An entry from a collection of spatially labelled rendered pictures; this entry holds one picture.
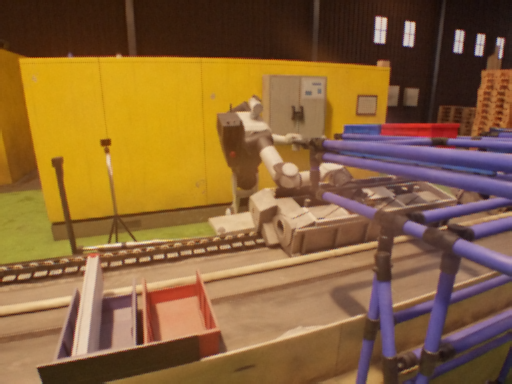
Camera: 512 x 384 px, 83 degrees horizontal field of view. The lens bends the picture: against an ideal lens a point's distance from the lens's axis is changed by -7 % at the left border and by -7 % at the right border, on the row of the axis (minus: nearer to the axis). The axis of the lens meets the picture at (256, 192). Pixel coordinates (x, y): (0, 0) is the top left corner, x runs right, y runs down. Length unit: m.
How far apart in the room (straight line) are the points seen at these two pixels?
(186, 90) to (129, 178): 1.12
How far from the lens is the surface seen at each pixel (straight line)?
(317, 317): 1.14
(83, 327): 0.97
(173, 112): 3.44
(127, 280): 1.40
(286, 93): 3.54
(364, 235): 1.60
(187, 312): 1.16
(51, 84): 3.53
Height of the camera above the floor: 1.48
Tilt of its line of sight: 18 degrees down
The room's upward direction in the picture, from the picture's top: straight up
